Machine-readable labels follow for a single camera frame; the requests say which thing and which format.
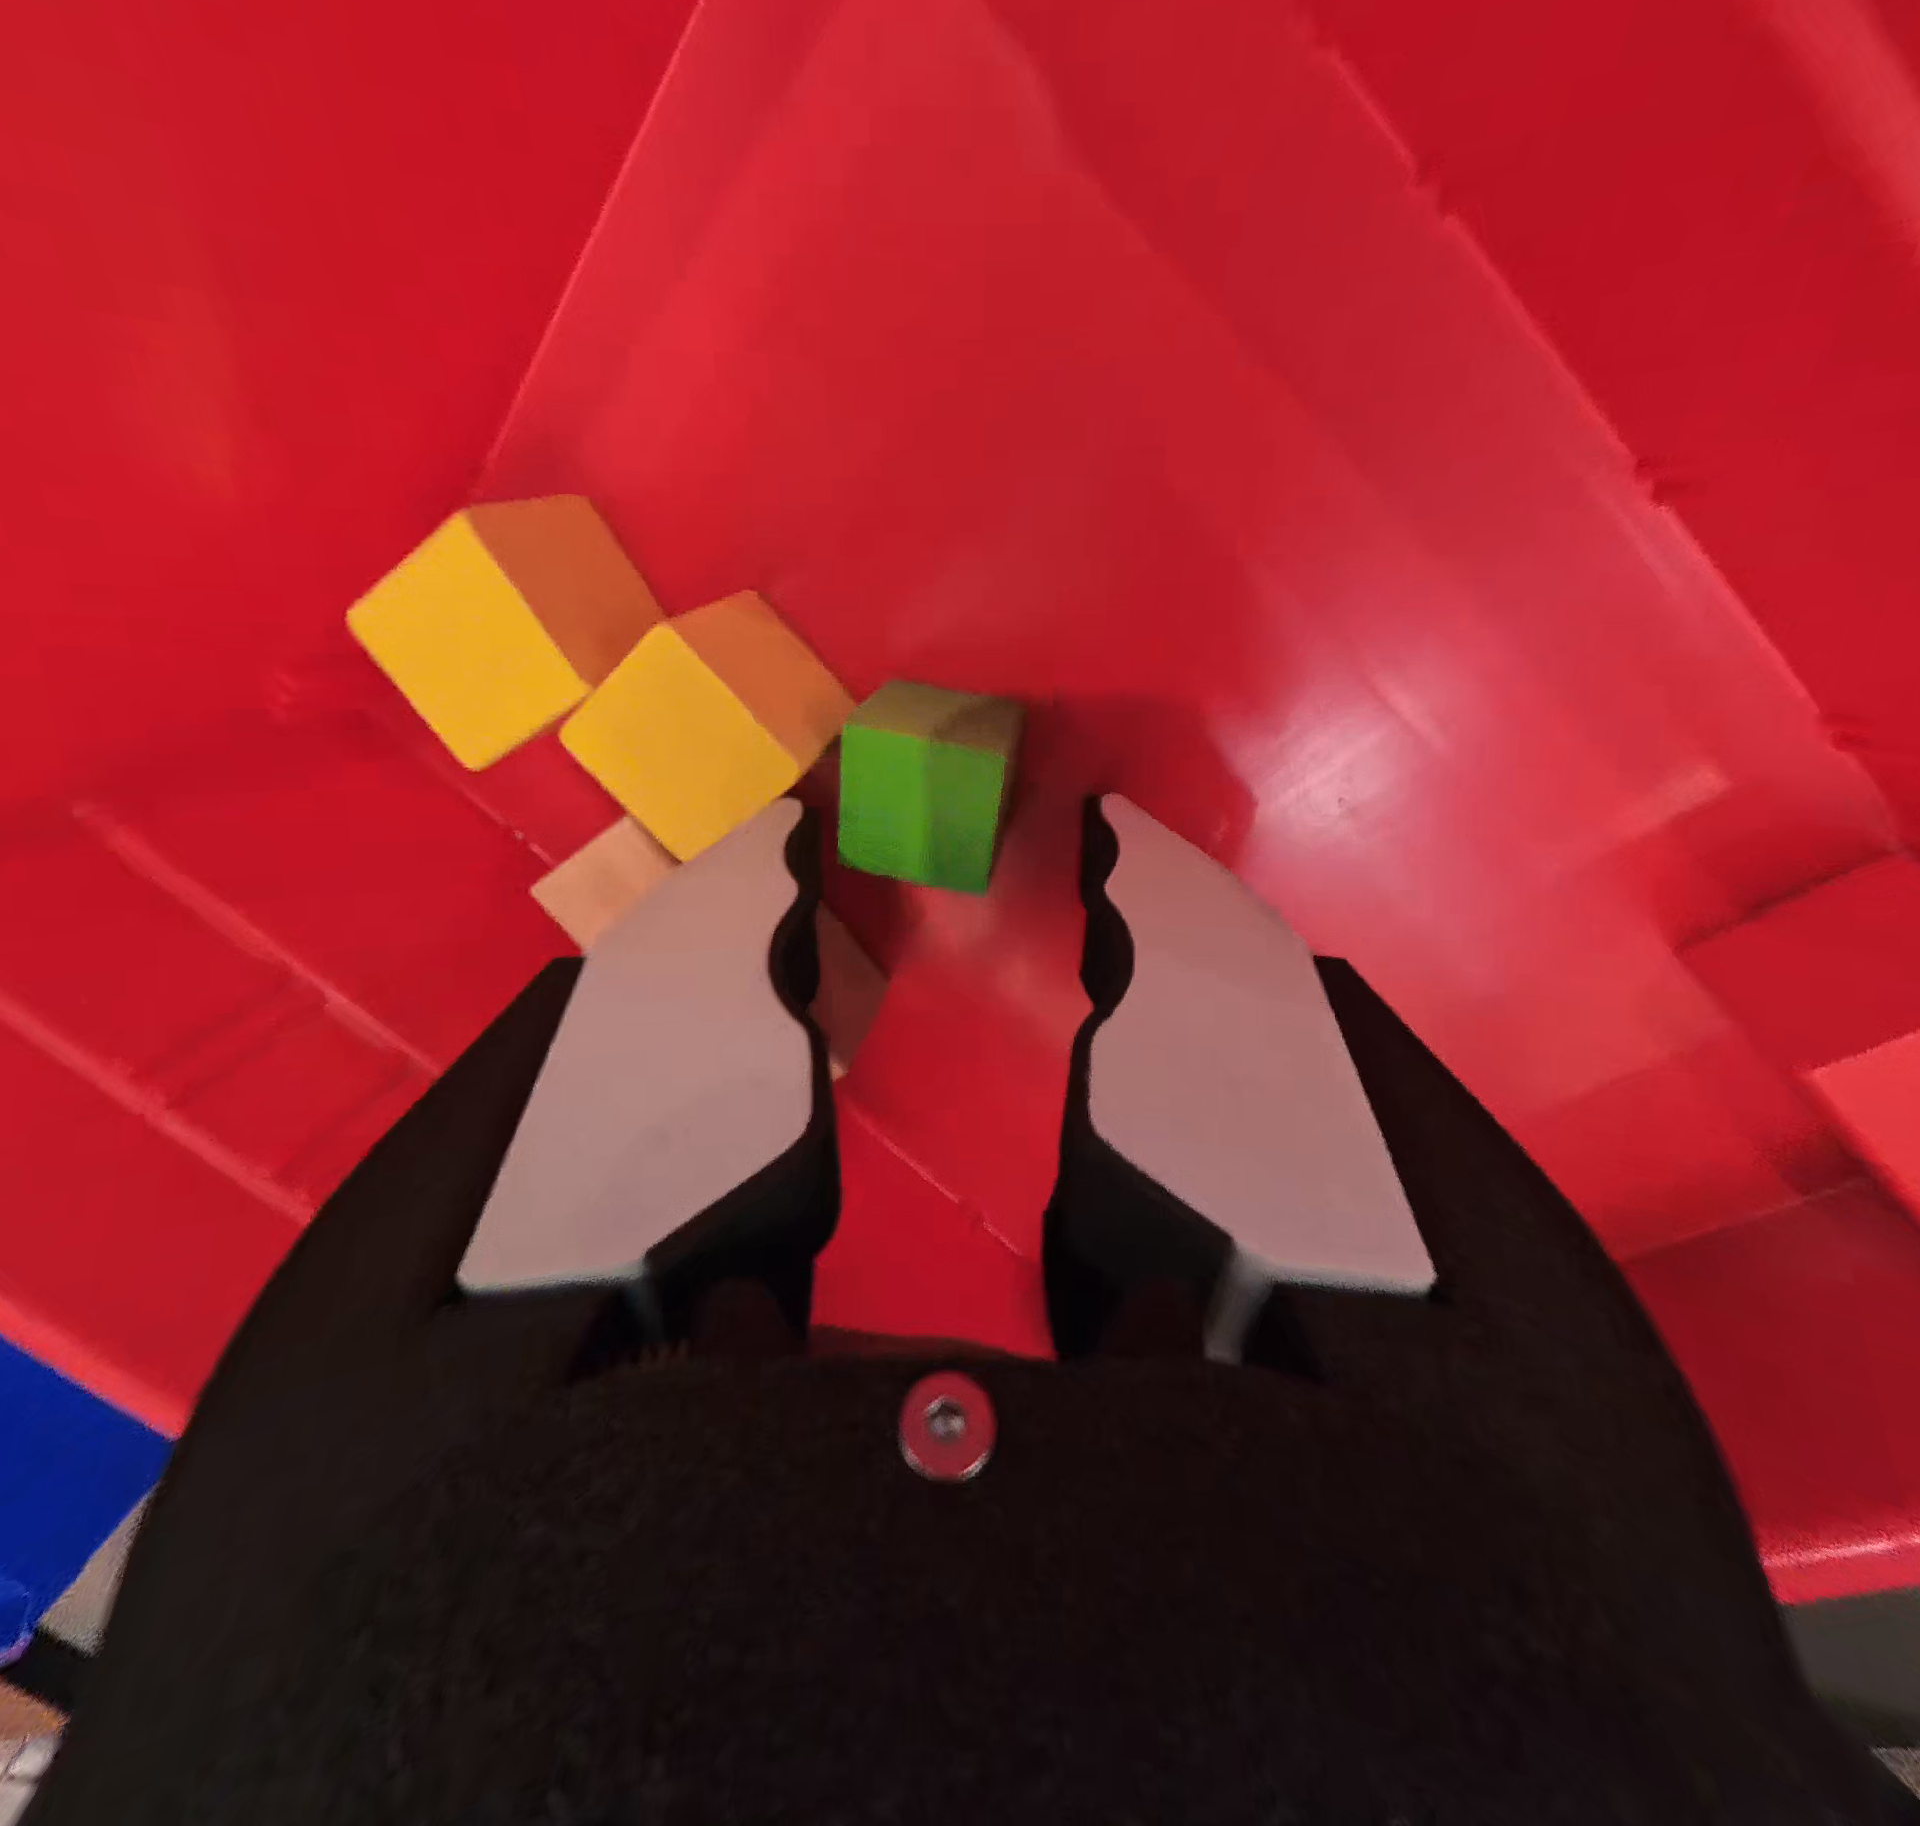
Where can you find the blue plastic bin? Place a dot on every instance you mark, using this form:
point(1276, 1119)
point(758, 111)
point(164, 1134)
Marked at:
point(60, 1482)

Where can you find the yellow wooden cube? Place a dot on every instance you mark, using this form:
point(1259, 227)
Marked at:
point(707, 722)

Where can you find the small green wooden block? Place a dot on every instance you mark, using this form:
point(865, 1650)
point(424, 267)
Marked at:
point(925, 786)

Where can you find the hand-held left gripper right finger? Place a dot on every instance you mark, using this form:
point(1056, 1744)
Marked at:
point(1255, 1093)

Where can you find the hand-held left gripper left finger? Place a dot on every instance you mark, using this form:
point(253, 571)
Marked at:
point(646, 1093)

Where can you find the natural wooden block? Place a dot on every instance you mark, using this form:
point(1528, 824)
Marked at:
point(646, 883)

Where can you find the red plastic bin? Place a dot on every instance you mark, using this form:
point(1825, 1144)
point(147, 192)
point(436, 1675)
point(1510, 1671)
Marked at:
point(1200, 357)

